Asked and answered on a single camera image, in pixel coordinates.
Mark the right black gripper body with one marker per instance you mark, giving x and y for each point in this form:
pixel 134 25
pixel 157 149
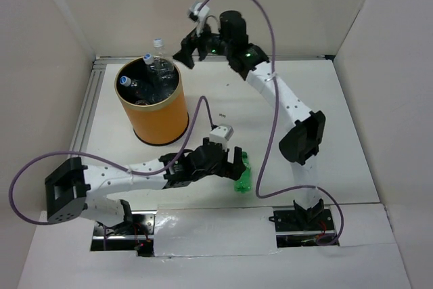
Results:
pixel 219 45

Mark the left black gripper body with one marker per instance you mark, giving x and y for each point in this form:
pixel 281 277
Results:
pixel 220 169

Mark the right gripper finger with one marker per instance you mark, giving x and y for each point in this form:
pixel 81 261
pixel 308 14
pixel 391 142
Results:
pixel 184 56
pixel 195 43

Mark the green bottle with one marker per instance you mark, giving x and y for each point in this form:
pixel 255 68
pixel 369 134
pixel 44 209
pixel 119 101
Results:
pixel 244 183

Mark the clear bottle white cap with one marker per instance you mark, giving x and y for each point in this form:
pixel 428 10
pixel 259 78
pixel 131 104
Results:
pixel 159 50

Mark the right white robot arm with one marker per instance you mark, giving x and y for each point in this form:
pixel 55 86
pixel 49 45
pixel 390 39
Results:
pixel 304 128

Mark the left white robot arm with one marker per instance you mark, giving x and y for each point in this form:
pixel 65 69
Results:
pixel 78 190

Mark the orange cylindrical bin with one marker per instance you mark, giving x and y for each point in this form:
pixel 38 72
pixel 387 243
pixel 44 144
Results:
pixel 156 124

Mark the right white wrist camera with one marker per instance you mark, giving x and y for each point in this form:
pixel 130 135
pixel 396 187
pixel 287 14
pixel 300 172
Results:
pixel 198 13

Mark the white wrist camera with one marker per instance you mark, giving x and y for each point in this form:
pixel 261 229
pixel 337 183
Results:
pixel 198 13
pixel 221 134

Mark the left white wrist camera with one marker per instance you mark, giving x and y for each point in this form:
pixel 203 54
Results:
pixel 221 134

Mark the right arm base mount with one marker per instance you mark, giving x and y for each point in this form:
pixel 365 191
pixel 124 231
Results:
pixel 291 233

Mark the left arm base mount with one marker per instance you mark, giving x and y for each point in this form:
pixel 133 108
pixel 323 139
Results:
pixel 137 236

